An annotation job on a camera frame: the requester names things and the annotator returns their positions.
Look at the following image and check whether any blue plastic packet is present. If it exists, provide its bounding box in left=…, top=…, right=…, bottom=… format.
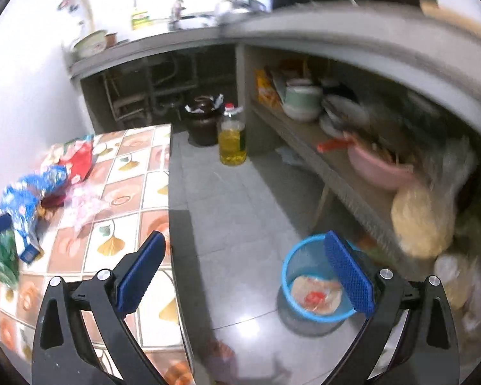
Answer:
left=0, top=164, right=69, bottom=263

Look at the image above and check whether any yellow snack bag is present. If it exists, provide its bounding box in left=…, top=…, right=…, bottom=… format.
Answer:
left=254, top=68, right=283, bottom=107

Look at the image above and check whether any blue mesh waste basket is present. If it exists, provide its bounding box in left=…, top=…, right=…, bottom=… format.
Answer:
left=281, top=235, right=359, bottom=323

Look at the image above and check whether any concrete kitchen counter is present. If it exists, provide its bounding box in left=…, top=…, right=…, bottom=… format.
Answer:
left=66, top=0, right=481, bottom=149

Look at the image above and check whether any metal pot lid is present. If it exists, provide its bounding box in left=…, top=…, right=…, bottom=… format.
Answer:
left=214, top=0, right=267, bottom=22

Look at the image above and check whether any yellow liquid bottle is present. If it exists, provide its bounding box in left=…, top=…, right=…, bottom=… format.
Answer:
left=130, top=6, right=152, bottom=30

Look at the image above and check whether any grey drain pipe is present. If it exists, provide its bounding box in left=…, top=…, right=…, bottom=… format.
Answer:
left=144, top=54, right=201, bottom=123

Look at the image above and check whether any green and white pot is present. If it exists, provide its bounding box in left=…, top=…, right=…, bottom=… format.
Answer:
left=283, top=82, right=323, bottom=123

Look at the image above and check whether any crumpled plastic wrapper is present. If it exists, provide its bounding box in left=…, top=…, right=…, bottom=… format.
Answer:
left=292, top=275, right=343, bottom=313

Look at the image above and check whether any stack of white plates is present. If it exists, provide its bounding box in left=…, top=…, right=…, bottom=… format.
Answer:
left=318, top=94, right=369, bottom=137

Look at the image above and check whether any dark brown clay jar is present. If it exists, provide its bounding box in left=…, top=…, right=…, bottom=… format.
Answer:
left=184, top=95, right=225, bottom=147

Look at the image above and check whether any red utensil handle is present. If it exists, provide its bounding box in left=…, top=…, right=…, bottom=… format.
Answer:
left=316, top=138, right=355, bottom=153

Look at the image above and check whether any metal faucet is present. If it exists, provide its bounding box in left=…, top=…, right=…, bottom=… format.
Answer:
left=170, top=0, right=209, bottom=30

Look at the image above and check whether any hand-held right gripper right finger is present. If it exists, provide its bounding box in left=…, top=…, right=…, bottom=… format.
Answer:
left=321, top=230, right=461, bottom=385

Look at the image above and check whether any green plastic wrapper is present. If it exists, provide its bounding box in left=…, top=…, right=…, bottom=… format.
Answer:
left=0, top=228, right=21, bottom=289

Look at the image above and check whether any white plastic bag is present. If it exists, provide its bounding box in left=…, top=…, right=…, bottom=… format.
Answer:
left=433, top=252, right=481, bottom=329

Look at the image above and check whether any enamel basin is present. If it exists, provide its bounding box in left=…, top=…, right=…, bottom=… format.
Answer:
left=72, top=30, right=109, bottom=59

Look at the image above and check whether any yellow food in plastic bag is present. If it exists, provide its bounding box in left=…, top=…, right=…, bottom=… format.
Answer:
left=391, top=184, right=455, bottom=259

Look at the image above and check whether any cooking oil bottle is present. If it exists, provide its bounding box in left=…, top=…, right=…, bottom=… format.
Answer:
left=218, top=103, right=247, bottom=166

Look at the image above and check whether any red snack bag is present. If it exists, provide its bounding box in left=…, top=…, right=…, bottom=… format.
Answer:
left=40, top=134, right=95, bottom=185

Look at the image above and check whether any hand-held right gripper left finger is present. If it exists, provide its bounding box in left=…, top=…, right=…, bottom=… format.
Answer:
left=31, top=230, right=173, bottom=385

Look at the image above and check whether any pink plastic bowl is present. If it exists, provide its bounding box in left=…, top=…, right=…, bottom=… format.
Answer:
left=347, top=140, right=415, bottom=191

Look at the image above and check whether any pink bubble wrap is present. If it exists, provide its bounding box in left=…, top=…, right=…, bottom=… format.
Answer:
left=66, top=182, right=109, bottom=233

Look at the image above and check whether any metal rack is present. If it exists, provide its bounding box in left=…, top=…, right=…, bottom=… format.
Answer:
left=104, top=68, right=147, bottom=129

